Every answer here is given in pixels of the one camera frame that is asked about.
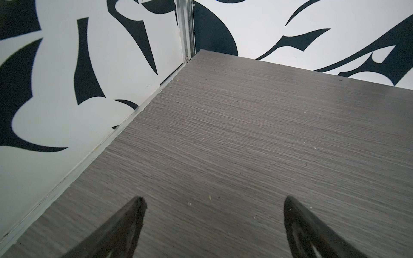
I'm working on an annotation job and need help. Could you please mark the aluminium frame corner post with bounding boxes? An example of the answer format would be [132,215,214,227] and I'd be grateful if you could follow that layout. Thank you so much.
[175,0,196,63]

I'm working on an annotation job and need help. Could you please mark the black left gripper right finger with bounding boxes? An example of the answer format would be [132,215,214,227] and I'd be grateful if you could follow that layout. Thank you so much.
[284,196,367,258]

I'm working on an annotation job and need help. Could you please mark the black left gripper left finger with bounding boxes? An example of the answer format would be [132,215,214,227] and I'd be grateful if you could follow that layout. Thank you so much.
[62,196,147,258]

